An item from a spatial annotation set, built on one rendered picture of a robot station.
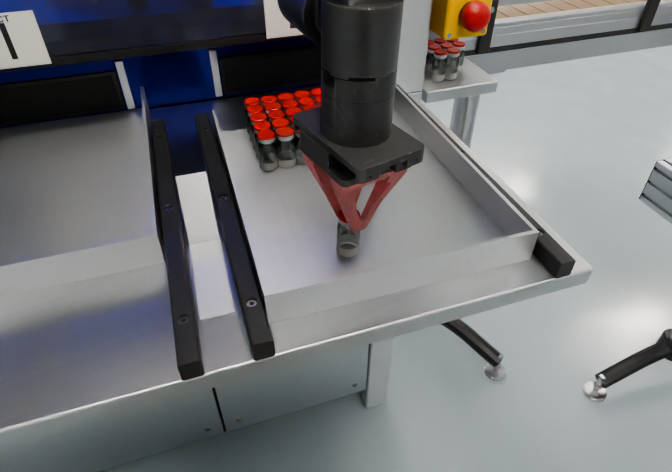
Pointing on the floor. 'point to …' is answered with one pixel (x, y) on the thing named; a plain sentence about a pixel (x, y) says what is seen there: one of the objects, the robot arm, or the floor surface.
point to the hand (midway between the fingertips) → (351, 217)
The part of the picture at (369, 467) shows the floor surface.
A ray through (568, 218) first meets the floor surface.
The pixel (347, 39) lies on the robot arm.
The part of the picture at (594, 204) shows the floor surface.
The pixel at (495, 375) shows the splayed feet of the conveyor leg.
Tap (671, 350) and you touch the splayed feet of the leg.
